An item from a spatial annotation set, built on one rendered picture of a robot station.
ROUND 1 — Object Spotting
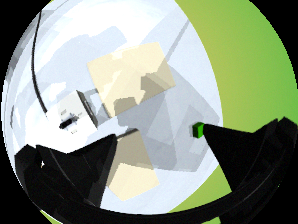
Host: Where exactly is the small green block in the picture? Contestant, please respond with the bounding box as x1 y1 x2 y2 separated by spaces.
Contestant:
192 123 205 139

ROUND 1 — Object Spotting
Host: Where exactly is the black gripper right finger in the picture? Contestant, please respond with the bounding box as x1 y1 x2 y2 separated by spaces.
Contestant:
202 119 278 190

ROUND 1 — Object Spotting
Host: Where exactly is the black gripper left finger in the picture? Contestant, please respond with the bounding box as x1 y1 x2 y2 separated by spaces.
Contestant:
36 133 118 208

